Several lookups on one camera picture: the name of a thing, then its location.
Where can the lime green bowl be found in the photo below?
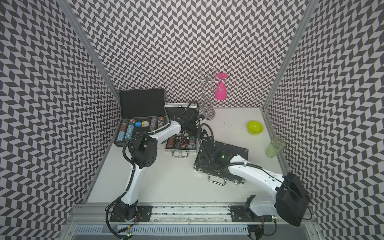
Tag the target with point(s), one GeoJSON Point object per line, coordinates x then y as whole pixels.
{"type": "Point", "coordinates": [254, 128]}

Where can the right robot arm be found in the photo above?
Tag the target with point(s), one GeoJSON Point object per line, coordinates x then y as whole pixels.
{"type": "Point", "coordinates": [287, 198]}

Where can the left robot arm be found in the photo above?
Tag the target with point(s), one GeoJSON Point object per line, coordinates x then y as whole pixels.
{"type": "Point", "coordinates": [141, 152]}

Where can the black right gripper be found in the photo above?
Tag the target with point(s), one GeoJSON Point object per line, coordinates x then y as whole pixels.
{"type": "Point", "coordinates": [210, 164]}

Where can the chrome wire glass rack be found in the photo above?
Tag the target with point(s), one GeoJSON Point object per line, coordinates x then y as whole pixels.
{"type": "Point", "coordinates": [207, 81]}

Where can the large black poker case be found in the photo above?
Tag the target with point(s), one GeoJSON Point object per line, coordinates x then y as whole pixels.
{"type": "Point", "coordinates": [142, 111]}

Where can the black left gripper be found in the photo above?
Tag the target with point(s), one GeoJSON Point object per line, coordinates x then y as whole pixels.
{"type": "Point", "coordinates": [195, 134]}

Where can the black carbon poker case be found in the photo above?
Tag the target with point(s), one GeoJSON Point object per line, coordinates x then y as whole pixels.
{"type": "Point", "coordinates": [201, 161]}

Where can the green translucent cup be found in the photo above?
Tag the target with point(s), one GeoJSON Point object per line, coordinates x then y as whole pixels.
{"type": "Point", "coordinates": [275, 146]}

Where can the small silver poker case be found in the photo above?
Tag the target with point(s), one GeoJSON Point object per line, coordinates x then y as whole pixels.
{"type": "Point", "coordinates": [183, 144]}

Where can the pink wine glass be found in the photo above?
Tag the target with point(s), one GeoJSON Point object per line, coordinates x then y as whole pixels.
{"type": "Point", "coordinates": [221, 90]}

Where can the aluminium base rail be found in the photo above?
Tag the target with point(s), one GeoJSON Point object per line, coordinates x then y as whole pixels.
{"type": "Point", "coordinates": [218, 213]}

